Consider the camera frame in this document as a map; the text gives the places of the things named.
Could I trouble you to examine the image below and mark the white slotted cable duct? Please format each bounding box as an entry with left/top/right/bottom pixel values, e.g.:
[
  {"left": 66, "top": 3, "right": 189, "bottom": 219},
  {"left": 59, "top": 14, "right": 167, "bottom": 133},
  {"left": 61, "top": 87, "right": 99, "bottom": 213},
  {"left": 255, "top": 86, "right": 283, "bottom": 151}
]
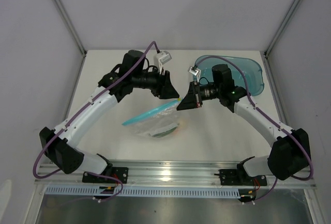
[{"left": 45, "top": 185, "right": 240, "bottom": 199}]

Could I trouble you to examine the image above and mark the right aluminium corner post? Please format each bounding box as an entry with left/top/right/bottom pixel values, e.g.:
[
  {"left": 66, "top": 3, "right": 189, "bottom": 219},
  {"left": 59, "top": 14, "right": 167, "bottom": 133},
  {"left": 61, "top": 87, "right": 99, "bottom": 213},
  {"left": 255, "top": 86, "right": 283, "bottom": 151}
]
[{"left": 264, "top": 0, "right": 303, "bottom": 59}]

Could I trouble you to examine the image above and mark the purple cable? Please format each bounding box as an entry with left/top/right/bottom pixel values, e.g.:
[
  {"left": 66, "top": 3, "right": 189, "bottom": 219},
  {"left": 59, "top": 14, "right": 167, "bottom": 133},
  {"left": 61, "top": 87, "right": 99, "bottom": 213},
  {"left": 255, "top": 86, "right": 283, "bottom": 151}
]
[
  {"left": 190, "top": 56, "right": 315, "bottom": 204},
  {"left": 32, "top": 41, "right": 160, "bottom": 206}
]

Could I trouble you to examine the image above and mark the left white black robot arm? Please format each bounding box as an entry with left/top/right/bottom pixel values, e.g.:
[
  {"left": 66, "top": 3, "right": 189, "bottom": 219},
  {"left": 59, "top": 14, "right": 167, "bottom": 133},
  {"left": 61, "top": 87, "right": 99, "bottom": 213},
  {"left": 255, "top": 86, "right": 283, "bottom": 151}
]
[{"left": 39, "top": 50, "right": 179, "bottom": 183}]

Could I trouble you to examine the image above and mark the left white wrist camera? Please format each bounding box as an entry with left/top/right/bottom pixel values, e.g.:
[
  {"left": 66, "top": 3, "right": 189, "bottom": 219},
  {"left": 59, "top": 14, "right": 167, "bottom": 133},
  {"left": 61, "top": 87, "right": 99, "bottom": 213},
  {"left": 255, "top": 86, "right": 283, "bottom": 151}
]
[{"left": 153, "top": 51, "right": 172, "bottom": 73}]

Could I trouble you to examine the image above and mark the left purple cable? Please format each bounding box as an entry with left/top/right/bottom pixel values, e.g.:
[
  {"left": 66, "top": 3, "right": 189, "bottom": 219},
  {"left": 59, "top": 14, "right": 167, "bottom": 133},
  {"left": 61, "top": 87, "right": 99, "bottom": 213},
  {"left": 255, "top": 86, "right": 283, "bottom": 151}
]
[{"left": 32, "top": 41, "right": 160, "bottom": 206}]

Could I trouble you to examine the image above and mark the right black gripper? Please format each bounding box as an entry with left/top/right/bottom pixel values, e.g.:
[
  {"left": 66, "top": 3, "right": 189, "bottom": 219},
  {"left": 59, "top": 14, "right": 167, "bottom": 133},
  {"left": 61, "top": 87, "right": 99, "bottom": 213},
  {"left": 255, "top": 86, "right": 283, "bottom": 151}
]
[{"left": 177, "top": 82, "right": 221, "bottom": 111}]

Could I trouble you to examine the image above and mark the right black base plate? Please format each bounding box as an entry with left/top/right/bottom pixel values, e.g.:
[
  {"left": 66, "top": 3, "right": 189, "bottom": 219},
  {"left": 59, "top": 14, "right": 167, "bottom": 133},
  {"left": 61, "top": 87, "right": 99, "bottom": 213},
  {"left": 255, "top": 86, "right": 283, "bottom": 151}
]
[{"left": 214, "top": 169, "right": 267, "bottom": 186}]

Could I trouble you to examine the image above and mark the blue plastic tub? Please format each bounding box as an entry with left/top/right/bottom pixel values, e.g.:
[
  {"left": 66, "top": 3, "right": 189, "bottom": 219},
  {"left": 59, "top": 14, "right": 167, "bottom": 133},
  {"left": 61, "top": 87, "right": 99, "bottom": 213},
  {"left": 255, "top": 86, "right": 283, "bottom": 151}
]
[{"left": 195, "top": 55, "right": 264, "bottom": 96}]

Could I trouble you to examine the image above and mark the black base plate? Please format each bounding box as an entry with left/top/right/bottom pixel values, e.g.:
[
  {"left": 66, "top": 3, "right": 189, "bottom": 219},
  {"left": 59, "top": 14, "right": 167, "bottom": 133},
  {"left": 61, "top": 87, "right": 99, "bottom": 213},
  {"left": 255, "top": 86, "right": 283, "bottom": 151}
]
[
  {"left": 214, "top": 169, "right": 267, "bottom": 186},
  {"left": 82, "top": 167, "right": 129, "bottom": 184}
]

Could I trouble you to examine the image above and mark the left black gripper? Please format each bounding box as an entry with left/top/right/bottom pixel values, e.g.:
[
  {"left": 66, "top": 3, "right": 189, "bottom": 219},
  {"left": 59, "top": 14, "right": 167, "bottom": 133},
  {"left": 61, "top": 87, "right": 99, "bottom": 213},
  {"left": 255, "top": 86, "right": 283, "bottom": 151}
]
[{"left": 132, "top": 65, "right": 179, "bottom": 100}]

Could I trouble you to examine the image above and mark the left aluminium corner post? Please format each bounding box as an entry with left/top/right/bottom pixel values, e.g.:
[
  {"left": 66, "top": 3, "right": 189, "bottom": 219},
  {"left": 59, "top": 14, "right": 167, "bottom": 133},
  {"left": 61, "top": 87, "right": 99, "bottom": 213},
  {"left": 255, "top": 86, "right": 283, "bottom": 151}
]
[{"left": 51, "top": 0, "right": 87, "bottom": 57}]

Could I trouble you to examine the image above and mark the aluminium front rail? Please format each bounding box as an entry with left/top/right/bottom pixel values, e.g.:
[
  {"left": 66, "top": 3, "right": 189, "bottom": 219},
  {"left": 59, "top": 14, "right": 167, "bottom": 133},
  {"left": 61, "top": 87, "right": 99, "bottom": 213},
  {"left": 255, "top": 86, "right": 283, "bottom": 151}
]
[{"left": 34, "top": 160, "right": 317, "bottom": 189}]

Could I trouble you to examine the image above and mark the green cucumber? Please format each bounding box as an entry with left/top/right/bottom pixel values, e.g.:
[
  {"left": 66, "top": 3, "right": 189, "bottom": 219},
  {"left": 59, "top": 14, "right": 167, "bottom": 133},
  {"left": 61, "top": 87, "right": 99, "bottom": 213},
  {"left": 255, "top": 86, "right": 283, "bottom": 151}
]
[{"left": 150, "top": 123, "right": 178, "bottom": 138}]

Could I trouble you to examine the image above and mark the clear zip top bag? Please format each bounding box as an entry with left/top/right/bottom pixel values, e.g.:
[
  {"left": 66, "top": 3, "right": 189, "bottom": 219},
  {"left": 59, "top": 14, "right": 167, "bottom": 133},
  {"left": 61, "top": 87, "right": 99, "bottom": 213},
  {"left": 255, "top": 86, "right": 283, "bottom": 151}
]
[{"left": 122, "top": 98, "right": 188, "bottom": 139}]

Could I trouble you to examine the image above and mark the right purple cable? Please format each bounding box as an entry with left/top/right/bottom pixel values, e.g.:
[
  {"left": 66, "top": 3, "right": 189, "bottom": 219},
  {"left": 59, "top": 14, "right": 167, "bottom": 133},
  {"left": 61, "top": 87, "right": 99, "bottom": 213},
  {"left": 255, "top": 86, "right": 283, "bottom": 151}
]
[{"left": 190, "top": 56, "right": 315, "bottom": 204}]

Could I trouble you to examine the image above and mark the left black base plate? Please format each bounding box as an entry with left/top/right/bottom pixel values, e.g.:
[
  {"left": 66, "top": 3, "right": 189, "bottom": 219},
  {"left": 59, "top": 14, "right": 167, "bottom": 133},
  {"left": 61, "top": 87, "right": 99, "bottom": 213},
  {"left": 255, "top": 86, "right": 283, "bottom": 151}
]
[{"left": 82, "top": 167, "right": 129, "bottom": 184}]

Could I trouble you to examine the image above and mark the right aluminium side rail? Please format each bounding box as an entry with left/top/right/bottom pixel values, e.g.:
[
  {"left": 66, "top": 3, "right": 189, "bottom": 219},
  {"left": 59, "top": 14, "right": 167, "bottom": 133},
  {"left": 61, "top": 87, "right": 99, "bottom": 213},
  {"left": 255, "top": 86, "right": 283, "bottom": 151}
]
[{"left": 260, "top": 52, "right": 290, "bottom": 126}]

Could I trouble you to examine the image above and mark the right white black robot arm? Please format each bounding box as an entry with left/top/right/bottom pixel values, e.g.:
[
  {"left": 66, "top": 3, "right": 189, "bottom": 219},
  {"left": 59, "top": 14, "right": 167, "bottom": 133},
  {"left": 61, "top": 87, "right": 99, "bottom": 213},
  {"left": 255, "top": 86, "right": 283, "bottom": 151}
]
[{"left": 176, "top": 64, "right": 313, "bottom": 185}]

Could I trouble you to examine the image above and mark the aluminium corner post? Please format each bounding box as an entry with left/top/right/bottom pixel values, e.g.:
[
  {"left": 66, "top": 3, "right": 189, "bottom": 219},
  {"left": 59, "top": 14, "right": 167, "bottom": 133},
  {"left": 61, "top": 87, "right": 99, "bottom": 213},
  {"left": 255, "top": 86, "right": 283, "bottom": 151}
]
[
  {"left": 51, "top": 0, "right": 87, "bottom": 57},
  {"left": 264, "top": 0, "right": 303, "bottom": 59}
]

